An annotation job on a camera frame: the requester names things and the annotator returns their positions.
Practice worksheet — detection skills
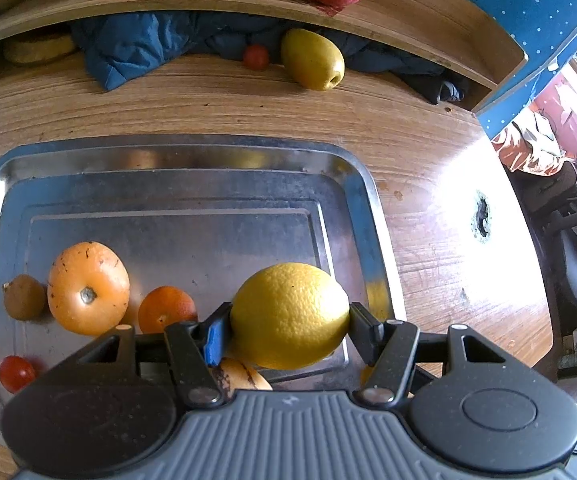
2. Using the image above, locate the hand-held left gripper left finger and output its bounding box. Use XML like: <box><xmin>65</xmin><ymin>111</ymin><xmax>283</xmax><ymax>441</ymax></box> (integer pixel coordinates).
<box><xmin>71</xmin><ymin>302</ymin><xmax>234</xmax><ymax>408</ymax></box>

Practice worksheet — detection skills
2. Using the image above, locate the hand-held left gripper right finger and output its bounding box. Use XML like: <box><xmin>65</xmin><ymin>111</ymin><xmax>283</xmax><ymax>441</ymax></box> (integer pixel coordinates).
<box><xmin>349</xmin><ymin>302</ymin><xmax>512</xmax><ymax>407</ymax></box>

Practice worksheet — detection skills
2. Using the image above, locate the spotted yellow orange fruit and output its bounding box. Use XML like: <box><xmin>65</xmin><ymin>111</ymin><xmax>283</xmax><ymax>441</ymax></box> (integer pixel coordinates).
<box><xmin>208</xmin><ymin>357</ymin><xmax>273</xmax><ymax>401</ymax></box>

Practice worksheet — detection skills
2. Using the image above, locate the small orange tangerine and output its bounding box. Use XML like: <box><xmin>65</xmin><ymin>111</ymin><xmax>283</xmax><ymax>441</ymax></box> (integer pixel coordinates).
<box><xmin>137</xmin><ymin>286</ymin><xmax>198</xmax><ymax>335</ymax></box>

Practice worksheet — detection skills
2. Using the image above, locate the yellow lemon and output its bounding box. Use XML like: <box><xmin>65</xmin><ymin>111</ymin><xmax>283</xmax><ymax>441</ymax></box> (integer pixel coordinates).
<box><xmin>229</xmin><ymin>262</ymin><xmax>352</xmax><ymax>371</ymax></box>

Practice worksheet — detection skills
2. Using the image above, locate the metal tray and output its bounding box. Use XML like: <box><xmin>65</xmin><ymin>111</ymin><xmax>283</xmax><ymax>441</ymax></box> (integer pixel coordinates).
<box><xmin>0</xmin><ymin>135</ymin><xmax>407</xmax><ymax>446</ymax></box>

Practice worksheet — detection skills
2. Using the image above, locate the orange persimmon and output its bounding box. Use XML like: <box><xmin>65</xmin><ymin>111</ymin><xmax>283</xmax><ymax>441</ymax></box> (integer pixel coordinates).
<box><xmin>47</xmin><ymin>241</ymin><xmax>130</xmax><ymax>337</ymax></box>

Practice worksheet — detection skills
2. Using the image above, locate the small brown kiwi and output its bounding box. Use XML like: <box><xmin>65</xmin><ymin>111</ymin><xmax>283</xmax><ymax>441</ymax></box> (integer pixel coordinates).
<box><xmin>2</xmin><ymin>274</ymin><xmax>46</xmax><ymax>321</ymax></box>

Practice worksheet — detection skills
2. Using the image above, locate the red cherry tomato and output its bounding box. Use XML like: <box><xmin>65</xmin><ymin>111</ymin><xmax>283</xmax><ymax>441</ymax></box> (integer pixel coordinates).
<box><xmin>242</xmin><ymin>44</ymin><xmax>270</xmax><ymax>71</ymax></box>
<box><xmin>0</xmin><ymin>355</ymin><xmax>38</xmax><ymax>395</ymax></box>

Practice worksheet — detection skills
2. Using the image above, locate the black office chair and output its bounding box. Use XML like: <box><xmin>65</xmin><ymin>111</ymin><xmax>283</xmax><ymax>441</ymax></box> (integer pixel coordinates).
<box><xmin>513</xmin><ymin>160</ymin><xmax>577</xmax><ymax>321</ymax></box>

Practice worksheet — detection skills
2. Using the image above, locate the pink orange cloth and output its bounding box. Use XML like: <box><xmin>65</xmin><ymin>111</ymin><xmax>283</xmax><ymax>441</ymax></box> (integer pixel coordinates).
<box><xmin>491</xmin><ymin>72</ymin><xmax>577</xmax><ymax>186</ymax></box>

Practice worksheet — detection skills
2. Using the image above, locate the yellow green pear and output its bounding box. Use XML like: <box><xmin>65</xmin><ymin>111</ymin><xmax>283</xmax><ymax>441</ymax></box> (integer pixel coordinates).
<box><xmin>281</xmin><ymin>28</ymin><xmax>345</xmax><ymax>92</ymax></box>

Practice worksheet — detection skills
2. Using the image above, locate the dark blue jacket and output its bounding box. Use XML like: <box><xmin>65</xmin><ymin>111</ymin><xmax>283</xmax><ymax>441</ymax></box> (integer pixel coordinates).
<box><xmin>71</xmin><ymin>10</ymin><xmax>469</xmax><ymax>106</ymax></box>

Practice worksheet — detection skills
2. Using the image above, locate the curved wooden shelf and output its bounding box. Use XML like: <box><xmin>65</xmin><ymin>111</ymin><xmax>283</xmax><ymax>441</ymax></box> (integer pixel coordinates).
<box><xmin>0</xmin><ymin>0</ymin><xmax>529</xmax><ymax>111</ymax></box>

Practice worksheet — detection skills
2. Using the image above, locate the round flat bread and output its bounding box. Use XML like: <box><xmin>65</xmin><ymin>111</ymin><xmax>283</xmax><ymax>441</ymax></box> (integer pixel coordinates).
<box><xmin>3</xmin><ymin>32</ymin><xmax>76</xmax><ymax>65</ymax></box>

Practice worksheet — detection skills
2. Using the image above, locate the blue dotted panel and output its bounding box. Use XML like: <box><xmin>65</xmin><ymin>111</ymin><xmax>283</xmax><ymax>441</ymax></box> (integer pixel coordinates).
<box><xmin>411</xmin><ymin>0</ymin><xmax>577</xmax><ymax>138</ymax></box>

